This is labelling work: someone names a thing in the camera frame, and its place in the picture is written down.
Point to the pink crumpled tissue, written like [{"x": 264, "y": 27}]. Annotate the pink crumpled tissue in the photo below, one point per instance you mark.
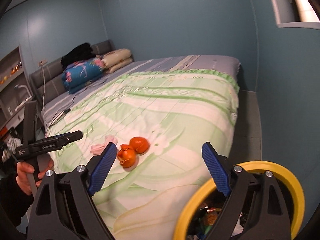
[{"x": 100, "y": 147}]

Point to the blue floral folded quilt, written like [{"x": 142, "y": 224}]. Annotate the blue floral folded quilt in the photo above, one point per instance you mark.
[{"x": 82, "y": 75}]

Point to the wall shelf unit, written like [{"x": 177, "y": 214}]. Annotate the wall shelf unit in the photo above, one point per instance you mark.
[{"x": 10, "y": 97}]

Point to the window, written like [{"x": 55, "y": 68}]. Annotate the window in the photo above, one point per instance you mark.
[{"x": 295, "y": 5}]

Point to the beige floral folded quilt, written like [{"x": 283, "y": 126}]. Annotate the beige floral folded quilt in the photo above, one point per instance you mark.
[{"x": 118, "y": 58}]

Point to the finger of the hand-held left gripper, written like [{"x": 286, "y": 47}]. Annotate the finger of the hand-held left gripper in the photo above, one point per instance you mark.
[{"x": 71, "y": 137}]

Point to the small orange peel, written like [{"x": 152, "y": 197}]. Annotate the small orange peel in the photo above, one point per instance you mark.
[{"x": 140, "y": 144}]

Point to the grey bed base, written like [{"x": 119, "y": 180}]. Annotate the grey bed base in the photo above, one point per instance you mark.
[{"x": 248, "y": 120}]

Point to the grey padded headboard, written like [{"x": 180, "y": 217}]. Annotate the grey padded headboard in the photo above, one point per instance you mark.
[{"x": 50, "y": 80}]

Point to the green white printed blanket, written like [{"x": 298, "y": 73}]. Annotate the green white printed blanket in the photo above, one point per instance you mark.
[{"x": 162, "y": 110}]

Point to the black clothing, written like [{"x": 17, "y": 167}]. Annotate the black clothing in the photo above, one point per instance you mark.
[{"x": 77, "y": 53}]

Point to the person's left hand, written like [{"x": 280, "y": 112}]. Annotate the person's left hand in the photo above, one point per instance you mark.
[{"x": 23, "y": 177}]

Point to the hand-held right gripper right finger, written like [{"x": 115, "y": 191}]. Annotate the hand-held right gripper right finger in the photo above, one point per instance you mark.
[{"x": 217, "y": 171}]

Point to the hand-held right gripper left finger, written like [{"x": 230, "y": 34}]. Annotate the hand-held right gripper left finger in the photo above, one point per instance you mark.
[{"x": 102, "y": 170}]

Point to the white desk lamp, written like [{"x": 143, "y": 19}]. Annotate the white desk lamp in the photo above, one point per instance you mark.
[{"x": 23, "y": 97}]

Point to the yellow rimmed brown bin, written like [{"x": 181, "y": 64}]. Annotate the yellow rimmed brown bin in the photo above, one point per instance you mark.
[{"x": 287, "y": 180}]

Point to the large orange peel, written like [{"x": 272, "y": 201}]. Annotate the large orange peel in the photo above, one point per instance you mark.
[{"x": 127, "y": 156}]

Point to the white and black cloth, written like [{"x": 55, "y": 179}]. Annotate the white and black cloth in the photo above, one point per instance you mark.
[{"x": 11, "y": 143}]

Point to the wall socket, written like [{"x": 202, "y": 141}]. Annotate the wall socket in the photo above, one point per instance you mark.
[{"x": 42, "y": 62}]

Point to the person's left forearm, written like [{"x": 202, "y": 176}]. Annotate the person's left forearm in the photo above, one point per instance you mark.
[{"x": 12, "y": 201}]

